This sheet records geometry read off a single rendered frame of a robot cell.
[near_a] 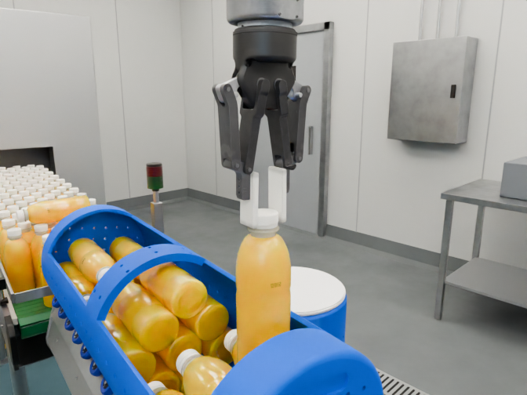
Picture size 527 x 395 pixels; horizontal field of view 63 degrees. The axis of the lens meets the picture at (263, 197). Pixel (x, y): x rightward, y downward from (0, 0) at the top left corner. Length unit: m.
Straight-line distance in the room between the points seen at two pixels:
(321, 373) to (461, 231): 3.55
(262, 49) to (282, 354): 0.35
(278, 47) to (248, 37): 0.03
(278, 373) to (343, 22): 4.18
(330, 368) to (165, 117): 5.87
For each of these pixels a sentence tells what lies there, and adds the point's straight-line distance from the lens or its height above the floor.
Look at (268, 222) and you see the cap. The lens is 0.54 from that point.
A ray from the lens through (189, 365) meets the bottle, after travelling 0.67.
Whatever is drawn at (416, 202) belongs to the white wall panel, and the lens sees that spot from 4.14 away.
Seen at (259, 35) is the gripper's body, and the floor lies 1.59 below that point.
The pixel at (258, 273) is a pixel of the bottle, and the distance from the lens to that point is 0.54.
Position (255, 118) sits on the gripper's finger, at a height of 1.50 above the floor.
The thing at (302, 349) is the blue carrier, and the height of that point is 1.23.
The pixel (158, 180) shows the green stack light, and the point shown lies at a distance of 1.75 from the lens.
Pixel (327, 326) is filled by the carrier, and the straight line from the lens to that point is 1.07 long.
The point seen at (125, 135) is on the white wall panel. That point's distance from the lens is 6.00.
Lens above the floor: 1.53
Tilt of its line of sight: 13 degrees down
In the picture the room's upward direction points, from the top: straight up
